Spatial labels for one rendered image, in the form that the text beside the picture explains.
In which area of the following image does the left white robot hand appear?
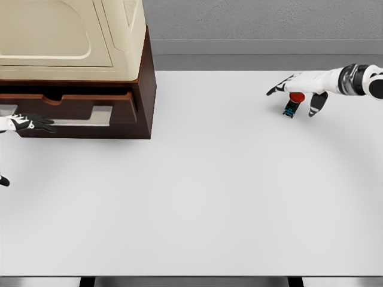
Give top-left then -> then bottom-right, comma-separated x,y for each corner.
0,112 -> 58,188

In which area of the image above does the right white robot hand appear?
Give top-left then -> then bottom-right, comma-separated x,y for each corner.
266,71 -> 330,118

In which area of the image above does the brown drawer with silver handle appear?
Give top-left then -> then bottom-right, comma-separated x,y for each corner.
0,91 -> 139,129

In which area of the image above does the brown wooden cabinet body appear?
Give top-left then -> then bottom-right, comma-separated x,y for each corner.
0,25 -> 158,140

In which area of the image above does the cream beige box appliance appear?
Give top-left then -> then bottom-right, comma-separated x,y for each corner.
0,0 -> 148,83

